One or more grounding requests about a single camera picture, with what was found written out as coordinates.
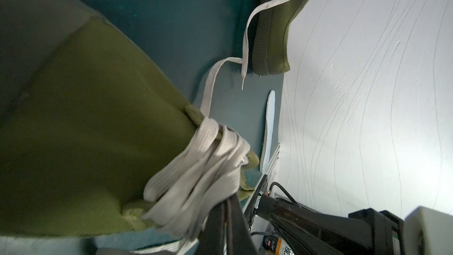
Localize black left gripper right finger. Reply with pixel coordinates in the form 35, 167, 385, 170
226, 194, 258, 255

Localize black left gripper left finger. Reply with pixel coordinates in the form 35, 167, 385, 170
196, 202, 226, 255

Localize olive green shoe white laces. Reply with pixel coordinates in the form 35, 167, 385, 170
1, 0, 259, 254

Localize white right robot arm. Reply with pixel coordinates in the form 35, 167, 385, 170
254, 191, 453, 255

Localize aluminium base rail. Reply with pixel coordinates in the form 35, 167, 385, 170
243, 145, 280, 222

